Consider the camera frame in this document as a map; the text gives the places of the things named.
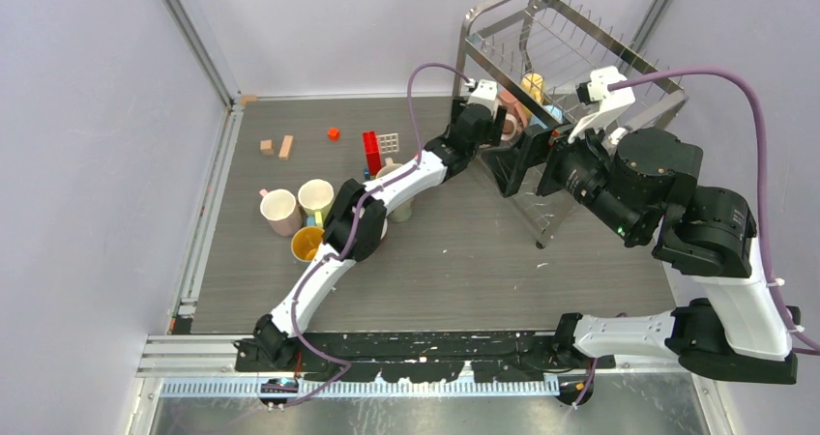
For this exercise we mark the white window grid piece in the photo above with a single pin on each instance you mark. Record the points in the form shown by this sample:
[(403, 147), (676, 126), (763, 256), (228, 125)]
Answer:
[(388, 143)]

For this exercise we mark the pink faceted mug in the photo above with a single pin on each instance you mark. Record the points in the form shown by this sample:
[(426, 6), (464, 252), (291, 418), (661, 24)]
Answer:
[(281, 210)]

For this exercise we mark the cream floral mug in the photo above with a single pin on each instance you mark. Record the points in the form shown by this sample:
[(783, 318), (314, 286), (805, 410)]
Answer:
[(403, 211)]

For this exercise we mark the pink cup rack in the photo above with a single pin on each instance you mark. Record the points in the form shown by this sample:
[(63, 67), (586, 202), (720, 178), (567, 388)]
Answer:
[(515, 122)]

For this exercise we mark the red duplo block tower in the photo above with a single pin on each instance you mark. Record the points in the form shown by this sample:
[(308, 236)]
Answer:
[(372, 153)]

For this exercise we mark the tan wooden block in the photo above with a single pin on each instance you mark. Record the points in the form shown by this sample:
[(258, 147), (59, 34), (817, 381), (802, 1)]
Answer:
[(286, 147)]

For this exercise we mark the steel dish rack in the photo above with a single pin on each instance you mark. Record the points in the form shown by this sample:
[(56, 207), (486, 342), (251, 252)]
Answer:
[(563, 43)]

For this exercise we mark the small yellow cup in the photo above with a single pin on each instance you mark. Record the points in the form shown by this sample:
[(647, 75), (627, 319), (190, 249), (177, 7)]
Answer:
[(533, 84)]

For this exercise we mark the small tan wooden cube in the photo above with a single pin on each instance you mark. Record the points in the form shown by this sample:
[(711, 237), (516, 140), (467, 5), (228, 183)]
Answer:
[(267, 147)]

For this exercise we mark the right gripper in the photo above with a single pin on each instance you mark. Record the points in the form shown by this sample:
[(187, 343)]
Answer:
[(508, 162)]

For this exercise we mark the blue patterned mug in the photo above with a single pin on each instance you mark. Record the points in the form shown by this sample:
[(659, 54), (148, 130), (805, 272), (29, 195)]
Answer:
[(306, 241)]

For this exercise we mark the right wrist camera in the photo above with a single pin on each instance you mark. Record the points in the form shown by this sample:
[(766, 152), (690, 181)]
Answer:
[(610, 104)]

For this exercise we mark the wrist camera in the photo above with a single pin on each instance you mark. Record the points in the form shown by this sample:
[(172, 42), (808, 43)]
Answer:
[(483, 92), (610, 104)]

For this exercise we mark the light blue cup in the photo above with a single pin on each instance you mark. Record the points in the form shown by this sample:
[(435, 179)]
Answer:
[(555, 112)]

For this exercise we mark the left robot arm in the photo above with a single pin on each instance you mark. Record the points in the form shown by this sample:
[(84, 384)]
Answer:
[(353, 230)]

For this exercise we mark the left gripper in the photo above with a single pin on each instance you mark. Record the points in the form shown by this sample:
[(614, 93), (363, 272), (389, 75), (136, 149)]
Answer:
[(495, 130)]

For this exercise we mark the small salmon cup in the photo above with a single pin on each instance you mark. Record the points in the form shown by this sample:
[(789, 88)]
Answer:
[(510, 103)]

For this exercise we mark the pale yellow mug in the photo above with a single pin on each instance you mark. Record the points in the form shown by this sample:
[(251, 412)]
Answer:
[(316, 197)]

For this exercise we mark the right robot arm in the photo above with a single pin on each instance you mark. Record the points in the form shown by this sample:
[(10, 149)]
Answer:
[(645, 190)]

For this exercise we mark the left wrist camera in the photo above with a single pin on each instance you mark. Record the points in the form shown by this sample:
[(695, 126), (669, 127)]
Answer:
[(483, 92)]

